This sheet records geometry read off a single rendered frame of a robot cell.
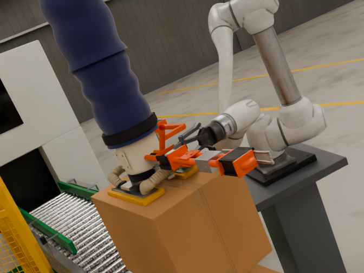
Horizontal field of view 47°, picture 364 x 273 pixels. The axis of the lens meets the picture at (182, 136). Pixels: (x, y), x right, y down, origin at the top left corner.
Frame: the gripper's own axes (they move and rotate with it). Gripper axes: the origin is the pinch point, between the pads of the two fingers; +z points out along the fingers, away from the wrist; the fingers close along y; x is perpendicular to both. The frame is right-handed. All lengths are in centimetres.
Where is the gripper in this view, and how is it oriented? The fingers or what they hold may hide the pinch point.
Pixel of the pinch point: (176, 156)
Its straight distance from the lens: 145.2
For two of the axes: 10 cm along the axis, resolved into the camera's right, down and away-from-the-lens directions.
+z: -7.4, 4.5, -4.9
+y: 3.8, 8.9, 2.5
